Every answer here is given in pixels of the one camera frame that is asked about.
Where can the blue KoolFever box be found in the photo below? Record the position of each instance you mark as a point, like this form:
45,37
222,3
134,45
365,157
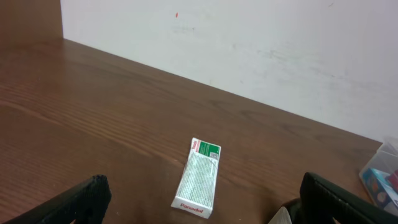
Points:
380,190

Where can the clear plastic container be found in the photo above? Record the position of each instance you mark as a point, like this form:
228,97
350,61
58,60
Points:
385,159

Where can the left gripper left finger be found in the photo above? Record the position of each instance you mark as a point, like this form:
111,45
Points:
86,202

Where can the red Panadol ActiFast box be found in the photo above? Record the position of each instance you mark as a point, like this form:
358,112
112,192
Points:
393,180

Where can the black bottle white cap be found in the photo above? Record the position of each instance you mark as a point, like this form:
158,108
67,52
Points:
289,213

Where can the white green Panadol box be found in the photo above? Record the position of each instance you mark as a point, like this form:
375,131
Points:
196,190

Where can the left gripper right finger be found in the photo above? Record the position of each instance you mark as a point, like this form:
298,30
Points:
325,202

